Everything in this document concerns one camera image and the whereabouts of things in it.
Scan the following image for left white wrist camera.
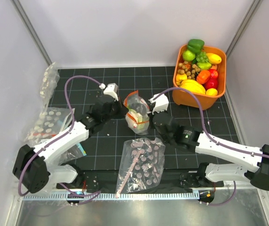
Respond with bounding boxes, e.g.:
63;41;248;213
103;83;119;101

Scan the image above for orange pumpkin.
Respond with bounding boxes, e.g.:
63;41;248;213
196;70;211;84

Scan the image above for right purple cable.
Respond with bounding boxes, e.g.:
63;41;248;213
153;87;269;206

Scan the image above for green grapes bunch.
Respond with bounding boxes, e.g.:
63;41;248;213
196;51;208;63

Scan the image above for brown longan cluster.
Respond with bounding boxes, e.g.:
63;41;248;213
177;61;201;80

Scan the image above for yellow lemon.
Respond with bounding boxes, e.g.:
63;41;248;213
206;88;218;97

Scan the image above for clear bag white dots upright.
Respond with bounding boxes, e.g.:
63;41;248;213
40;62;60;108

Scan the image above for aluminium cable rail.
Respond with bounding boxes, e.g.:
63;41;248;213
23;190;199;201

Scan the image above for white cauliflower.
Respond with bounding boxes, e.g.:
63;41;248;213
125;109;149;134

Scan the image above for clear bag pink dots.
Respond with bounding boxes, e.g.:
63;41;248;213
116;137;166;196

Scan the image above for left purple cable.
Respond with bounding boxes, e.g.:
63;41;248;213
17;75;106;205

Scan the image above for green pear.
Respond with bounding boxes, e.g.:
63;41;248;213
197;62;212;70

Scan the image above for black grid mat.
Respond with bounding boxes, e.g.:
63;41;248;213
49;66;239;170

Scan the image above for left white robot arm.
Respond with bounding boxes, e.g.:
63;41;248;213
13;95;128;196

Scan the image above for green bell pepper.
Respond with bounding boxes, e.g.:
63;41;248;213
187;39;205;54

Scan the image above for red pomegranate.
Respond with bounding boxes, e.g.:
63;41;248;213
205;78;219;90

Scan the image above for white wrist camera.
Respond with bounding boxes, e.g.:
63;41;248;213
103;83;119;101
149;94;169;114

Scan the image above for clear bag white dots flat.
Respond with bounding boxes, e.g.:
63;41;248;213
25;107;71;146

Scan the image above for yellow mango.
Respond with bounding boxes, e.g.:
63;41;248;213
206;53;222;65

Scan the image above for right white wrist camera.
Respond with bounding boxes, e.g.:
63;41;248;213
149;94;169;114

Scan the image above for red apple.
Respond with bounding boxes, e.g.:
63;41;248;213
208;69;219;80

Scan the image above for green apple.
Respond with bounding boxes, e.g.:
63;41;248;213
182;49;196;61

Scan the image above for crumpled clear bags pile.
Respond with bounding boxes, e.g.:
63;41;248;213
13;144;86;197

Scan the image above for purple cable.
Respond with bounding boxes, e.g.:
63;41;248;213
153;87;269;206
17;75;106;205

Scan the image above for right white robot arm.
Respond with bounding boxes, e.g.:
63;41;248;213
150;111;269;191

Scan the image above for clear bag orange zipper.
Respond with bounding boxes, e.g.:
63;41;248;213
123;90;150;136

